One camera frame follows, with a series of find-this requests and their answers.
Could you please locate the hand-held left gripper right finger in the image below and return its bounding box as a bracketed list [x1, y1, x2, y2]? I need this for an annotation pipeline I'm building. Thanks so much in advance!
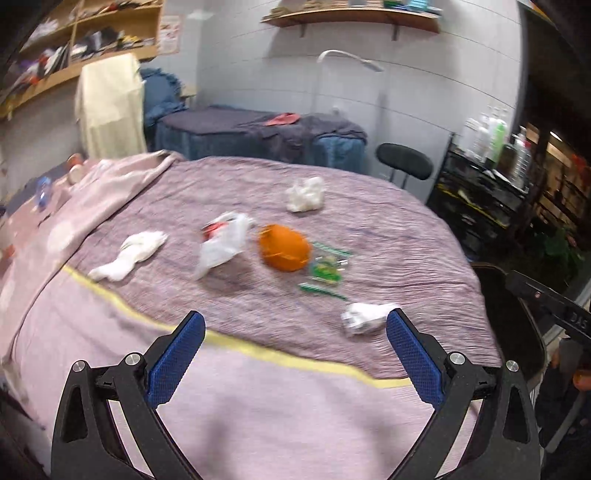
[386, 308, 541, 480]

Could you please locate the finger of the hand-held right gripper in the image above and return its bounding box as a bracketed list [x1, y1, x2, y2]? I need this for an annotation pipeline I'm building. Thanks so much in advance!
[507, 270, 566, 309]

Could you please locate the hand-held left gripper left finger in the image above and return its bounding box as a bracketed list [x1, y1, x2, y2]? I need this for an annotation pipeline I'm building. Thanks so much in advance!
[50, 310, 207, 480]

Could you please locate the black trash bin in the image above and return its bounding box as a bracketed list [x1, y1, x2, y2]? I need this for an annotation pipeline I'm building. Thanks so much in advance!
[471, 262, 546, 388]

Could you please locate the white paper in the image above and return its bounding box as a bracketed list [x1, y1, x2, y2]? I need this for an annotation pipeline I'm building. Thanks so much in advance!
[341, 302, 399, 337]

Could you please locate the green striped stick packet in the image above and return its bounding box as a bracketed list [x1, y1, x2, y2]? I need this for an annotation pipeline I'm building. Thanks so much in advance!
[298, 281, 348, 302]
[311, 242, 352, 259]

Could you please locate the white cloth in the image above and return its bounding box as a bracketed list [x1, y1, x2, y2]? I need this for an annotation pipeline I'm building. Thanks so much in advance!
[88, 231, 169, 283]

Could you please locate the white plastic bag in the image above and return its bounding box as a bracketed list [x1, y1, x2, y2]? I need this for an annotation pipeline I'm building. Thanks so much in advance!
[193, 211, 257, 281]

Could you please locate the green snack packet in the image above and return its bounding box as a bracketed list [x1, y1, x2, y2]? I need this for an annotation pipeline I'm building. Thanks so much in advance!
[308, 258, 345, 283]

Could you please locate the orange plastic jar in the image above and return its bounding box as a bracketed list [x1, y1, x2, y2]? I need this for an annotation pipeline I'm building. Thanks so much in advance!
[257, 224, 313, 273]

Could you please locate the white tissue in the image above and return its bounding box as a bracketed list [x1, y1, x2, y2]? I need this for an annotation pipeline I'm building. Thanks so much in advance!
[285, 176, 326, 214]

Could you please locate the green potted plant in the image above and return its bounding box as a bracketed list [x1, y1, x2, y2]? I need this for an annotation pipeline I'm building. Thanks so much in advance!
[536, 226, 585, 278]

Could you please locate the person's dark clothing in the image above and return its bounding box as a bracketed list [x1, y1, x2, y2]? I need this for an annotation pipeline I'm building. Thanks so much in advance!
[536, 337, 591, 462]

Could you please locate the black trolley cart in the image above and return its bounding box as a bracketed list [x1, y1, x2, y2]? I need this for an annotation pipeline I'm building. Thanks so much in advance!
[425, 134, 550, 264]

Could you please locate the group of toiletry bottles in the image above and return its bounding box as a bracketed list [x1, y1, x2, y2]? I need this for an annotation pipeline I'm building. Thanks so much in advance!
[464, 107, 536, 185]

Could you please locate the pink polka dot blanket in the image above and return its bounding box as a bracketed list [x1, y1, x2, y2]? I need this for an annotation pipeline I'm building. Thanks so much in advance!
[0, 152, 185, 296]

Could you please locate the black stool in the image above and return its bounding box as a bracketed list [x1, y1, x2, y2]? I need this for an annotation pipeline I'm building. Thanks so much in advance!
[376, 143, 434, 190]

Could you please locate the grey massage bed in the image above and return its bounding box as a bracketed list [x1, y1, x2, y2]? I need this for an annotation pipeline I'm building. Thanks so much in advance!
[154, 105, 369, 174]

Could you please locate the grey blanket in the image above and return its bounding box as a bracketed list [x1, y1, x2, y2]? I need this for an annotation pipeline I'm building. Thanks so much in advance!
[238, 113, 368, 153]

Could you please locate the cream towel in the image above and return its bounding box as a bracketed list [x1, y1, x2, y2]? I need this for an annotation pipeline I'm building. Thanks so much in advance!
[75, 53, 148, 160]

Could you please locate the blue cloth pile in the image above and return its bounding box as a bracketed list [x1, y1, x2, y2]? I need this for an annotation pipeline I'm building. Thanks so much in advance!
[140, 68, 190, 127]

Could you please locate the white floor lamp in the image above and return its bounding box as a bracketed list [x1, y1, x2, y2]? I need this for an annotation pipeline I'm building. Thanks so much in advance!
[314, 50, 385, 116]

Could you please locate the wooden cubby shelf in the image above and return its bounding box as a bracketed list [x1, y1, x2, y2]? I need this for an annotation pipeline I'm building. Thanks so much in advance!
[0, 0, 164, 121]

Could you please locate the wall poster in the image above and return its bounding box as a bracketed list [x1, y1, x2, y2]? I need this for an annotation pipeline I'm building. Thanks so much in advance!
[159, 15, 182, 55]

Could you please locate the wooden wall shelf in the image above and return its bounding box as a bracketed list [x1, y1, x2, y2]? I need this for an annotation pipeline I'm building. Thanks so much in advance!
[261, 7, 441, 40]

